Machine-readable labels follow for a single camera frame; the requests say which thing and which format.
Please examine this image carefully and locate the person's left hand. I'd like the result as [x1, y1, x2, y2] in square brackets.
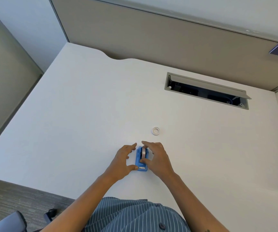
[104, 143, 139, 183]

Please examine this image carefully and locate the person's right hand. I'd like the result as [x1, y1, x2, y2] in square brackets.
[140, 141, 177, 183]

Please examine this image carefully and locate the blue tape dispenser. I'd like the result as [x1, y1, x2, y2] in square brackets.
[135, 146, 151, 172]

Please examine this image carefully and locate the person's right forearm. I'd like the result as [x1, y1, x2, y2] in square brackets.
[158, 173, 230, 232]

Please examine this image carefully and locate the person's left forearm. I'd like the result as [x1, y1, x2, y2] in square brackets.
[39, 173, 120, 232]

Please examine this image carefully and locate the blue striped shirt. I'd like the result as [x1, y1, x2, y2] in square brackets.
[82, 197, 190, 232]

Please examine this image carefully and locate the black chair base leg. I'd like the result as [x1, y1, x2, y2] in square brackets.
[43, 208, 58, 225]

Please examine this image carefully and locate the beige desk partition panel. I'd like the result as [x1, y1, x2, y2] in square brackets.
[49, 0, 278, 92]

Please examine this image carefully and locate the grey chair armrest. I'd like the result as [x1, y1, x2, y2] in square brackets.
[0, 211, 28, 232]

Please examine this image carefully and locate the grey-green side partition panel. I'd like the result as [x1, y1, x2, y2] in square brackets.
[0, 2, 44, 157]

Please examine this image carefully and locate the grey desk cable box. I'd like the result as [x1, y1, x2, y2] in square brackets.
[164, 72, 252, 110]

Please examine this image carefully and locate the grey cable box flap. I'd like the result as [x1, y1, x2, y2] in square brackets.
[169, 73, 252, 100]

